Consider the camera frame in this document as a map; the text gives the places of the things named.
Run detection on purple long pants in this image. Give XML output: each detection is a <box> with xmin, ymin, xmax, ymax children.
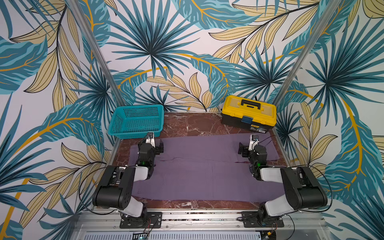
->
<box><xmin>132</xmin><ymin>133</ymin><xmax>285</xmax><ymax>203</ymax></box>

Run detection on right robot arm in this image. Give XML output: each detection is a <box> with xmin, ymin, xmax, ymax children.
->
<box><xmin>238</xmin><ymin>142</ymin><xmax>328</xmax><ymax>221</ymax></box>

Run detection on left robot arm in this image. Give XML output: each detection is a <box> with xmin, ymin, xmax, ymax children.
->
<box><xmin>93</xmin><ymin>140</ymin><xmax>164</xmax><ymax>219</ymax></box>

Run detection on yellow black toolbox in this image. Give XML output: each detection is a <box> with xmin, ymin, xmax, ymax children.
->
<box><xmin>222</xmin><ymin>96</ymin><xmax>277</xmax><ymax>134</ymax></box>

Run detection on teal plastic basket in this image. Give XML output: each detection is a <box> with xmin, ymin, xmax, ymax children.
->
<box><xmin>108</xmin><ymin>105</ymin><xmax>165</xmax><ymax>140</ymax></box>

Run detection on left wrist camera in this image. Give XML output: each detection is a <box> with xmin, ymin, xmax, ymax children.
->
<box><xmin>146</xmin><ymin>132</ymin><xmax>156</xmax><ymax>148</ymax></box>

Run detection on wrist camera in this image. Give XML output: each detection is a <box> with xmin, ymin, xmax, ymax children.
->
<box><xmin>146</xmin><ymin>132</ymin><xmax>156</xmax><ymax>148</ymax></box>
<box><xmin>249</xmin><ymin>135</ymin><xmax>260</xmax><ymax>151</ymax></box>

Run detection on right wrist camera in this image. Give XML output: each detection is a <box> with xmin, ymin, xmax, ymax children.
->
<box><xmin>249</xmin><ymin>135</ymin><xmax>260</xmax><ymax>151</ymax></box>

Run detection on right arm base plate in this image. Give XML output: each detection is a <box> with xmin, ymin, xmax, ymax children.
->
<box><xmin>237</xmin><ymin>212</ymin><xmax>284</xmax><ymax>229</ymax></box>

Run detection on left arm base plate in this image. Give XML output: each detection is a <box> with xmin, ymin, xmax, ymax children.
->
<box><xmin>120</xmin><ymin>212</ymin><xmax>163</xmax><ymax>230</ymax></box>

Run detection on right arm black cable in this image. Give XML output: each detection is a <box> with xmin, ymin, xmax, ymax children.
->
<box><xmin>287</xmin><ymin>164</ymin><xmax>334</xmax><ymax>213</ymax></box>

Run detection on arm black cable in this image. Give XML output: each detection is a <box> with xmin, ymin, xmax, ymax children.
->
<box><xmin>287</xmin><ymin>164</ymin><xmax>334</xmax><ymax>213</ymax></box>
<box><xmin>77</xmin><ymin>165</ymin><xmax>116</xmax><ymax>216</ymax></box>

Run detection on right aluminium frame post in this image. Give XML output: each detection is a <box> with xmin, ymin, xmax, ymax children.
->
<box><xmin>273</xmin><ymin>0</ymin><xmax>342</xmax><ymax>106</ymax></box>

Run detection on aluminium frame post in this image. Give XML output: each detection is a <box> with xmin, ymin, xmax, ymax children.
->
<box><xmin>67</xmin><ymin>0</ymin><xmax>126</xmax><ymax>107</ymax></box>
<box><xmin>273</xmin><ymin>0</ymin><xmax>342</xmax><ymax>106</ymax></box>

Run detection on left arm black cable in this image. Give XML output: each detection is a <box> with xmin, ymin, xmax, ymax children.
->
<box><xmin>77</xmin><ymin>165</ymin><xmax>116</xmax><ymax>216</ymax></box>

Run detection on front aluminium rail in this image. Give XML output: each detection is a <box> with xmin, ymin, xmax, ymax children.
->
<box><xmin>70</xmin><ymin>209</ymin><xmax>332</xmax><ymax>240</ymax></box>

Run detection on left aluminium frame post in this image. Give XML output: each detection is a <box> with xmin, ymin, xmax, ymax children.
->
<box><xmin>67</xmin><ymin>0</ymin><xmax>126</xmax><ymax>107</ymax></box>

